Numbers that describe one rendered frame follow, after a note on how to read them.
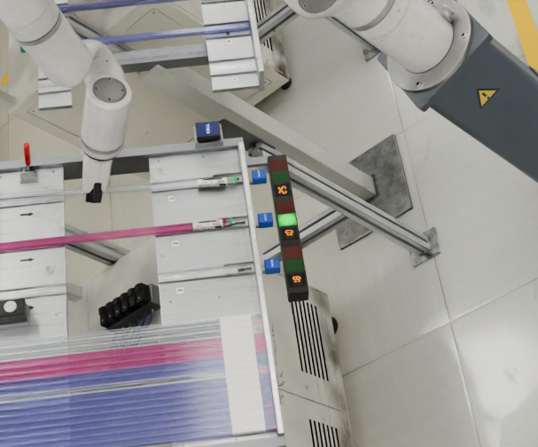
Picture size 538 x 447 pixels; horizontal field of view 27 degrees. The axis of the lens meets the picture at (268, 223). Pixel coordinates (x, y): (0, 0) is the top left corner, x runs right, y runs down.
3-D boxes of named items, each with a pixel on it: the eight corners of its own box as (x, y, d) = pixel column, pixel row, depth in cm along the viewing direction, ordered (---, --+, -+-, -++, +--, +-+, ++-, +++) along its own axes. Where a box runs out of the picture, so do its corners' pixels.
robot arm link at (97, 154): (81, 114, 215) (80, 124, 218) (80, 150, 210) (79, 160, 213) (124, 118, 217) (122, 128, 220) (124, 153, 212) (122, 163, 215)
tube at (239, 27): (20, 53, 244) (19, 48, 243) (20, 48, 245) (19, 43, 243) (250, 30, 247) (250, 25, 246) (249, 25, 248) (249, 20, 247)
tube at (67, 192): (237, 179, 230) (236, 176, 229) (237, 184, 229) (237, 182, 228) (-9, 196, 229) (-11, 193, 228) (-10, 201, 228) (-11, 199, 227)
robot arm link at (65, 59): (15, -19, 195) (94, 87, 220) (10, 48, 186) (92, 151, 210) (61, -34, 193) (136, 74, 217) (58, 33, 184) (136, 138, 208)
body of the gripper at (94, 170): (82, 119, 217) (78, 154, 226) (81, 160, 212) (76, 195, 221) (120, 122, 219) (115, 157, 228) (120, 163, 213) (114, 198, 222)
